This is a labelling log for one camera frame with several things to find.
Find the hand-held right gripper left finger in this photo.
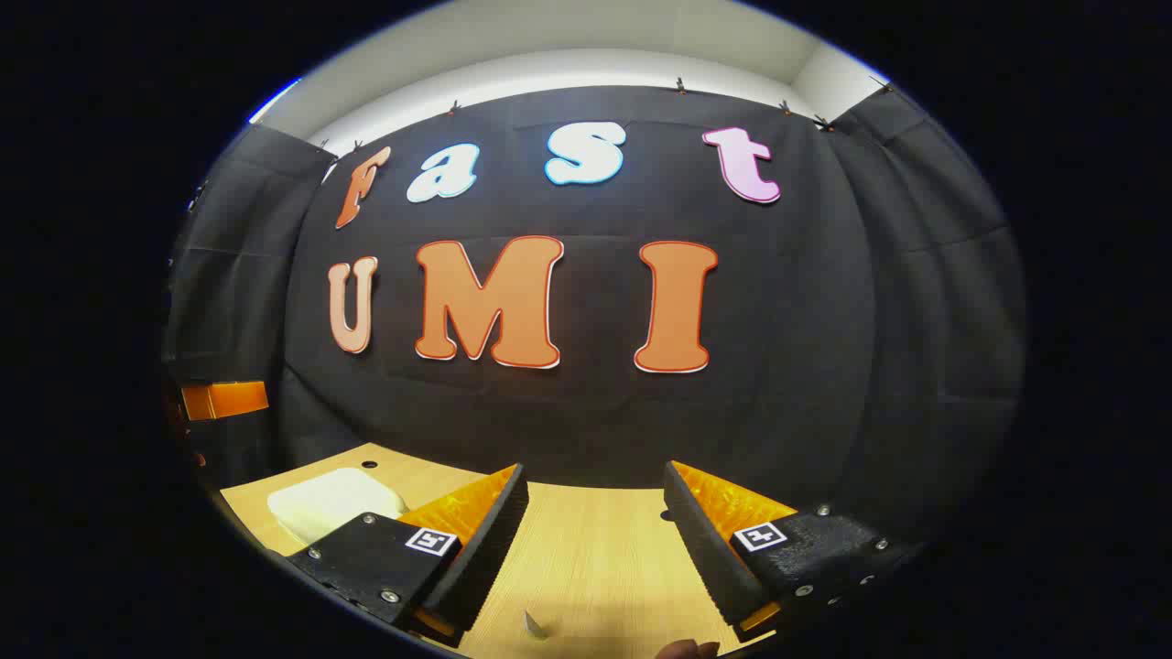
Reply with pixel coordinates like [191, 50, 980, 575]
[288, 462, 530, 649]

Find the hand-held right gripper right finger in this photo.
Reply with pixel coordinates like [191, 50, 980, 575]
[663, 459, 921, 643]

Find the pale yellow suitcase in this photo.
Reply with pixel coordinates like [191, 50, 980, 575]
[267, 468, 408, 548]

